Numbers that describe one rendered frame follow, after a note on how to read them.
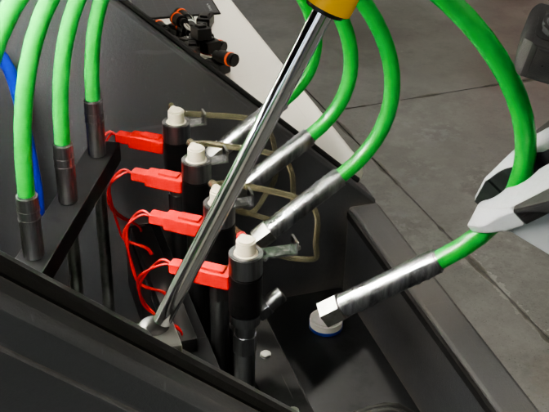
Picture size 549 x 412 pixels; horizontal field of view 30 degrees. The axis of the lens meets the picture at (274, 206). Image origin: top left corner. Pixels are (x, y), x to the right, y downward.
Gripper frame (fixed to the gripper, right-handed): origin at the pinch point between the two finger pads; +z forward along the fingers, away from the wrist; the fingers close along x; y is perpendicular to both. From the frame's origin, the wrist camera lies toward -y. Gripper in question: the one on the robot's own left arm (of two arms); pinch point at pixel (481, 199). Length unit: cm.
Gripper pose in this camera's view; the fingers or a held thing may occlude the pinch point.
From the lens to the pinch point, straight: 70.9
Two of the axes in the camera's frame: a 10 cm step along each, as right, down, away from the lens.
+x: 3.1, -6.7, 6.8
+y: 7.2, 6.3, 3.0
